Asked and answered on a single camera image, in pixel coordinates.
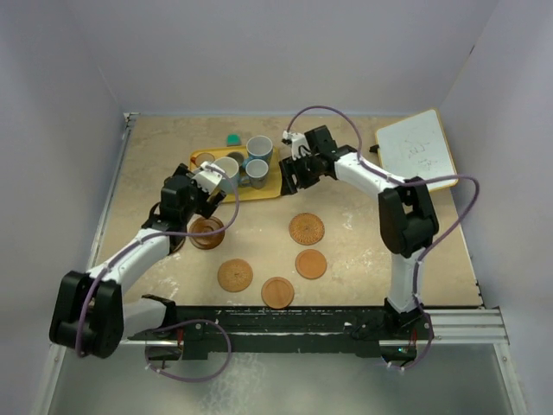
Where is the dark teal floral mug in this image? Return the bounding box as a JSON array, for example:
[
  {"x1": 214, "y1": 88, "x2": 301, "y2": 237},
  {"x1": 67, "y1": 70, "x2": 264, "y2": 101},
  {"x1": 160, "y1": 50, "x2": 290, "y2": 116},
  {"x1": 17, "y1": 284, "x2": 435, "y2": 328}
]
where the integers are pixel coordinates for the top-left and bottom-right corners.
[{"x1": 244, "y1": 136, "x2": 273, "y2": 166}]

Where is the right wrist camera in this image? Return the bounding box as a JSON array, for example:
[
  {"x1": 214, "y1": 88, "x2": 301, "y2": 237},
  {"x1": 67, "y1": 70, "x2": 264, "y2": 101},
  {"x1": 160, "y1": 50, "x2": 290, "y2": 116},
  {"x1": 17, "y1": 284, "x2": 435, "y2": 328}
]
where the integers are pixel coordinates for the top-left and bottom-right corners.
[{"x1": 282, "y1": 131, "x2": 311, "y2": 160}]

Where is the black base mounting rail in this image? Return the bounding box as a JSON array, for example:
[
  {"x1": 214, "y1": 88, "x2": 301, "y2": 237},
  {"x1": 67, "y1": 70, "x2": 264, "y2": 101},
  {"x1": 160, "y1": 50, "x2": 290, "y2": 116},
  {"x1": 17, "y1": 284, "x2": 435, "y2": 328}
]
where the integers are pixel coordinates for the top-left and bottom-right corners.
[{"x1": 132, "y1": 305, "x2": 434, "y2": 361}]

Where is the small orange cup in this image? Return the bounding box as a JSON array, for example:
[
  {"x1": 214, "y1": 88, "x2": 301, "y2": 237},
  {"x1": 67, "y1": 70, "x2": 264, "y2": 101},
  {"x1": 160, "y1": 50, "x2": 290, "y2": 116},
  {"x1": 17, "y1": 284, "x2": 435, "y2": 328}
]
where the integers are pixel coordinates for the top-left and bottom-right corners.
[{"x1": 190, "y1": 152, "x2": 215, "y2": 167}]

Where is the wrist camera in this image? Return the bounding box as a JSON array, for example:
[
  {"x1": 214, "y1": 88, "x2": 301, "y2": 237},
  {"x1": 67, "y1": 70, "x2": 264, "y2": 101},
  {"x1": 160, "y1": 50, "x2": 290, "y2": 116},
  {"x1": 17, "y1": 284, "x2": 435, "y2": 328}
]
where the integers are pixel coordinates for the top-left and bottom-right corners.
[
  {"x1": 282, "y1": 131, "x2": 311, "y2": 160},
  {"x1": 193, "y1": 162, "x2": 224, "y2": 195}
]

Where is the dark ringed wooden coaster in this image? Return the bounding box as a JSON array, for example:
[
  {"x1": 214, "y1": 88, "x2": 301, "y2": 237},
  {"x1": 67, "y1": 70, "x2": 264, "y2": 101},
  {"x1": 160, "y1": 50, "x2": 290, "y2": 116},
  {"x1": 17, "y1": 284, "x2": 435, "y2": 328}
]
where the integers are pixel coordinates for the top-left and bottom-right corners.
[{"x1": 189, "y1": 216, "x2": 226, "y2": 250}]

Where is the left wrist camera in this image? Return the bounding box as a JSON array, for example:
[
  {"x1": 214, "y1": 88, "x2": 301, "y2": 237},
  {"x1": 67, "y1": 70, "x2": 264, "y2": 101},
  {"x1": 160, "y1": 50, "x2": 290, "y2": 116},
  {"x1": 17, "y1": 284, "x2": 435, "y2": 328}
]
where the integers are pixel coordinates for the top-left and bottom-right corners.
[{"x1": 193, "y1": 162, "x2": 224, "y2": 195}]

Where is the plain orange wooden coaster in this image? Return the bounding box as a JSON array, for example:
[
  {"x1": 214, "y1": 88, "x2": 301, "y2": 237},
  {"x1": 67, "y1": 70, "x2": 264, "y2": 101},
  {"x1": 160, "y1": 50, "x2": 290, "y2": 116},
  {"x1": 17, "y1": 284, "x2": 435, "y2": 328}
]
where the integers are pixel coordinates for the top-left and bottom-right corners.
[{"x1": 295, "y1": 249, "x2": 327, "y2": 279}]

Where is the light blue mug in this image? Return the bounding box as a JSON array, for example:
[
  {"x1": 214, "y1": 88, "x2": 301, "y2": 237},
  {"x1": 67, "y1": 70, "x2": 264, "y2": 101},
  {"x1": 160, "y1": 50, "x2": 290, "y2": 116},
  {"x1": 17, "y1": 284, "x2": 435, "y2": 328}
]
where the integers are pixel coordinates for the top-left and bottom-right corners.
[{"x1": 214, "y1": 156, "x2": 239, "y2": 194}]

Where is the aluminium table edge rail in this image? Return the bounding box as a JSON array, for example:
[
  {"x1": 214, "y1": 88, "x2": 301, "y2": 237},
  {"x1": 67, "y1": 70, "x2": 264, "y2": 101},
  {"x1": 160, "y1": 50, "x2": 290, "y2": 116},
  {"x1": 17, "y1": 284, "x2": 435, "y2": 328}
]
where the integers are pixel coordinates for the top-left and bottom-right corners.
[{"x1": 86, "y1": 112, "x2": 141, "y2": 270}]

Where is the small whiteboard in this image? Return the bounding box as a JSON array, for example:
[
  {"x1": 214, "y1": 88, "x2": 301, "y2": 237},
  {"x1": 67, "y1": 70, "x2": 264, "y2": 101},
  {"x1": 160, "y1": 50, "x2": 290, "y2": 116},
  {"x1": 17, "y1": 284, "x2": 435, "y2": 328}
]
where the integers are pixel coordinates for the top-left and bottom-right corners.
[{"x1": 375, "y1": 108, "x2": 456, "y2": 180}]

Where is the small grey cup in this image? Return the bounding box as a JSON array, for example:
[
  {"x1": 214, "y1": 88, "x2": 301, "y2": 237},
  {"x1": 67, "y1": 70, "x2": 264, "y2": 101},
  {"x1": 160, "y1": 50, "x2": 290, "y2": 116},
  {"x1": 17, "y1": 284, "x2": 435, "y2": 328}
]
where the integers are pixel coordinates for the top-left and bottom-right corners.
[{"x1": 227, "y1": 151, "x2": 245, "y2": 163}]

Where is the green whiteboard eraser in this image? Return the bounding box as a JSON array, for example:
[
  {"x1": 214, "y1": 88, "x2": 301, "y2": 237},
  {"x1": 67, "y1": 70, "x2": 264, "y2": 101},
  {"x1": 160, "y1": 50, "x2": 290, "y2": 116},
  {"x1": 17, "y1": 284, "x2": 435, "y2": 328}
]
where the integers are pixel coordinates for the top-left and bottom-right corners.
[{"x1": 226, "y1": 134, "x2": 241, "y2": 146}]

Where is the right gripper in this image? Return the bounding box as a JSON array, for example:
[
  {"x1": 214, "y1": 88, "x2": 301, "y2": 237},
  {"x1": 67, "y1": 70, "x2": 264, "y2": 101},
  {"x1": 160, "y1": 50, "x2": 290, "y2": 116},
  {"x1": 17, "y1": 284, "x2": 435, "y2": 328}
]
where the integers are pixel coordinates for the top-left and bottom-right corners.
[{"x1": 280, "y1": 150, "x2": 321, "y2": 196}]

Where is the blue grey mug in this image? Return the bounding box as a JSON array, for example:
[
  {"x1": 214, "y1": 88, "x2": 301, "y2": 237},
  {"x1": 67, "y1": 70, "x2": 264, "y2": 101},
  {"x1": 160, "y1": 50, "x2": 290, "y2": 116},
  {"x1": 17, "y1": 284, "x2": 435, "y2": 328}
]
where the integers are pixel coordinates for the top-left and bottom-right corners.
[{"x1": 239, "y1": 159, "x2": 269, "y2": 189}]

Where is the woven rattan coaster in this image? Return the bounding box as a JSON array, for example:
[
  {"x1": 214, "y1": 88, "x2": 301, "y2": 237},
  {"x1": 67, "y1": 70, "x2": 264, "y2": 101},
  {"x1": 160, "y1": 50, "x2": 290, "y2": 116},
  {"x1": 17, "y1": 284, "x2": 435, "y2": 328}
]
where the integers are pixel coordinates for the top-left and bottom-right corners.
[
  {"x1": 217, "y1": 259, "x2": 253, "y2": 292},
  {"x1": 289, "y1": 213, "x2": 325, "y2": 246}
]

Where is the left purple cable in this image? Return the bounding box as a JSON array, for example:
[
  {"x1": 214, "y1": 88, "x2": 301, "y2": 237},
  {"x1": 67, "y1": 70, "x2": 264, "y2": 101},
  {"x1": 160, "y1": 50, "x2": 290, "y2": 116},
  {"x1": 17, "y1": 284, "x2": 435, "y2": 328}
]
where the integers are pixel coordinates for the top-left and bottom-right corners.
[{"x1": 73, "y1": 166, "x2": 241, "y2": 384}]

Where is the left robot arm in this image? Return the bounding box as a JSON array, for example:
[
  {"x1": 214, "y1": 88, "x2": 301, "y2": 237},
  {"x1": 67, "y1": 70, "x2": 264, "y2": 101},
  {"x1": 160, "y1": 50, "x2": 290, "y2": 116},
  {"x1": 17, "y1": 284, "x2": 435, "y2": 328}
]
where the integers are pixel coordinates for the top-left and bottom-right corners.
[{"x1": 49, "y1": 163, "x2": 227, "y2": 358}]

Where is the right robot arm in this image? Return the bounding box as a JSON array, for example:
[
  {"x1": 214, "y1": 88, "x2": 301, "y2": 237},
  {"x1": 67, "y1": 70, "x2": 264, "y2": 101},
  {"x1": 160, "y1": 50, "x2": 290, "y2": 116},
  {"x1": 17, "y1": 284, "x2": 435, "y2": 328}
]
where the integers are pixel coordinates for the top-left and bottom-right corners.
[{"x1": 279, "y1": 125, "x2": 439, "y2": 338}]

